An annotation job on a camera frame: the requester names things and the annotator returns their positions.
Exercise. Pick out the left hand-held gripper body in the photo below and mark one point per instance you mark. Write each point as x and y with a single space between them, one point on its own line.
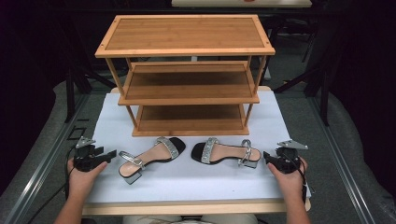
84 158

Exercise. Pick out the wooden three-tier shoe rack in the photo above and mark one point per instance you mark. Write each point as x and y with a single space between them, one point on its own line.
185 34

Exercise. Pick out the person's left hand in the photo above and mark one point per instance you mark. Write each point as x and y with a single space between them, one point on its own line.
81 183

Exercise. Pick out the black metal stand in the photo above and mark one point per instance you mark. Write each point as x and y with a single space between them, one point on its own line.
70 93
324 93

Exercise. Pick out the person's right hand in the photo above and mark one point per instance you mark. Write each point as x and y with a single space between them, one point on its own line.
288 183

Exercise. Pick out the light wooden table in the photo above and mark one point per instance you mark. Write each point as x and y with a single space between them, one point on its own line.
186 207

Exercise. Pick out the white table mat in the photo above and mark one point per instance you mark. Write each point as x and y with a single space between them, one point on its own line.
193 183

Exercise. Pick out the aluminium floor rail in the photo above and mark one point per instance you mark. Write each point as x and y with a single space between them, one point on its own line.
40 174
345 174

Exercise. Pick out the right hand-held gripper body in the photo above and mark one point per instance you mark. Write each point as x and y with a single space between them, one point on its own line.
288 160

